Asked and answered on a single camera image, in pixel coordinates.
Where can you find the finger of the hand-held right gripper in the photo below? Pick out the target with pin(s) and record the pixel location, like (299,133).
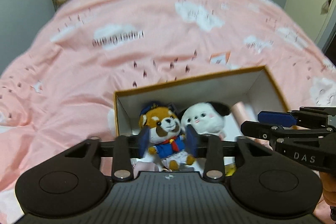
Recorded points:
(275,118)
(260,130)

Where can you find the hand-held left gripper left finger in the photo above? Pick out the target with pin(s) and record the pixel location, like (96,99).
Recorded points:
(143,144)

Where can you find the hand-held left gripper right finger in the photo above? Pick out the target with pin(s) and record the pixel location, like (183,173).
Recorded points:
(192,144)

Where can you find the brown bear plush sailor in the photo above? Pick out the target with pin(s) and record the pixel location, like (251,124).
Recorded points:
(165,124)

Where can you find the orange cardboard box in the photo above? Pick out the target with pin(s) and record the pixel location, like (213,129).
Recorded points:
(236,82)

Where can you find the person's right hand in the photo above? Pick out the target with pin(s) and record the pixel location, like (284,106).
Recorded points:
(329,187)

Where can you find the pink roll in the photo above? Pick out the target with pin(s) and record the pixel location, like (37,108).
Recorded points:
(241,113)

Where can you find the white dog plush toy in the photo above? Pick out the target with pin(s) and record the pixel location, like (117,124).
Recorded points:
(204,119)

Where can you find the yellow item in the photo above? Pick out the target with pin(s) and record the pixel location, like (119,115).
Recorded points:
(231,169)

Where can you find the pink printed blanket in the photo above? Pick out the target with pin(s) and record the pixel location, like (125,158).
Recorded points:
(105,69)

